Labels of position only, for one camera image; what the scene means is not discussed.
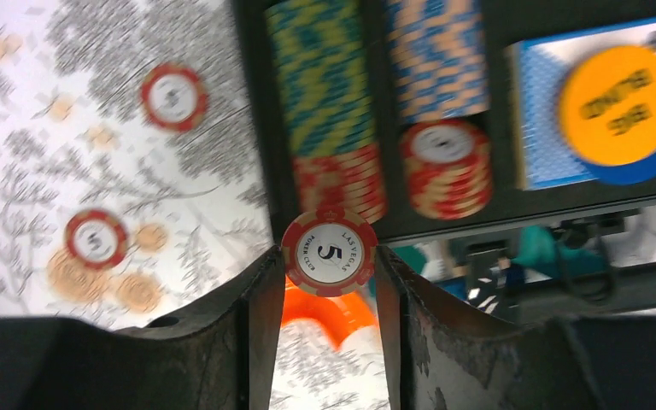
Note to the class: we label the blue card deck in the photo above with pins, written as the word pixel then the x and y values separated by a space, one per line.
pixel 540 68

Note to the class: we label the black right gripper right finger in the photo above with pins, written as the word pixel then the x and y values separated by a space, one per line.
pixel 442 353

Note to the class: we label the teal toy block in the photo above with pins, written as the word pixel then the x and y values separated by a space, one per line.
pixel 539 257

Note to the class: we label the yellow big blind button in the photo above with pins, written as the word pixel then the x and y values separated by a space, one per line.
pixel 607 106

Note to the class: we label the purple blue chip row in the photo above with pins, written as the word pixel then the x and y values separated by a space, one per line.
pixel 436 50

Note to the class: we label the red yellow chip row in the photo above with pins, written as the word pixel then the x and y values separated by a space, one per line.
pixel 440 169

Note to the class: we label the orange curved toy block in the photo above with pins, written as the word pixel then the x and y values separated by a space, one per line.
pixel 338 317

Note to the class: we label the blue small blind button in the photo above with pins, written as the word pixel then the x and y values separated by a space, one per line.
pixel 629 174

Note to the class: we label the black poker set case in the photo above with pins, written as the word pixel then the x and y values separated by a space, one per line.
pixel 618 222

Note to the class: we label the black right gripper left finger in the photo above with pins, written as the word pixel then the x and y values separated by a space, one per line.
pixel 217 352

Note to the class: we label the floral table mat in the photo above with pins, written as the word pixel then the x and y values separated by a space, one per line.
pixel 74 135

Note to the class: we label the green chip row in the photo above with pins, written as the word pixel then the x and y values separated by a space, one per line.
pixel 322 77

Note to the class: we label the red poker chip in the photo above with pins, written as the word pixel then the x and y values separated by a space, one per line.
pixel 174 97
pixel 96 238
pixel 329 252

